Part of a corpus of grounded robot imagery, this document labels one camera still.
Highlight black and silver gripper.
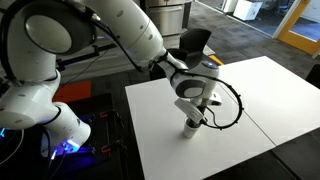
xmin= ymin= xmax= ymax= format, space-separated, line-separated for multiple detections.
xmin=188 ymin=98 xmax=208 ymax=127

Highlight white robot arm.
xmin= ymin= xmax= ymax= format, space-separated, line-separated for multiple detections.
xmin=1 ymin=0 xmax=219 ymax=157

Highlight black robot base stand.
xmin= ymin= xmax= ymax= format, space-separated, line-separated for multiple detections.
xmin=0 ymin=93 xmax=125 ymax=180

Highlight white paper cup with logo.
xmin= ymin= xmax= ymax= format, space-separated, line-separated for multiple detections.
xmin=183 ymin=121 xmax=200 ymax=139

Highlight black chair behind table left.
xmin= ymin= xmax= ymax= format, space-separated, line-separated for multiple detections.
xmin=168 ymin=28 xmax=211 ymax=69

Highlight stainless steel appliance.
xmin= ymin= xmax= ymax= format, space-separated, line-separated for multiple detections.
xmin=145 ymin=0 xmax=190 ymax=36

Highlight white cabinet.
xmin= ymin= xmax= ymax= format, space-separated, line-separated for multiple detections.
xmin=233 ymin=0 xmax=262 ymax=21

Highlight orange clamp on robot stand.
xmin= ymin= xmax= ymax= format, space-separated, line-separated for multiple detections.
xmin=101 ymin=146 xmax=111 ymax=153

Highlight orange floor mat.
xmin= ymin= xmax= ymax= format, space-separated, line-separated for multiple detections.
xmin=53 ymin=81 xmax=91 ymax=102

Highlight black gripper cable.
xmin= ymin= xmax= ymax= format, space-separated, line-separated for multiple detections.
xmin=186 ymin=71 xmax=245 ymax=131

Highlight orange door frame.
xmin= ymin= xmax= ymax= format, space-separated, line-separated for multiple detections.
xmin=273 ymin=0 xmax=320 ymax=57

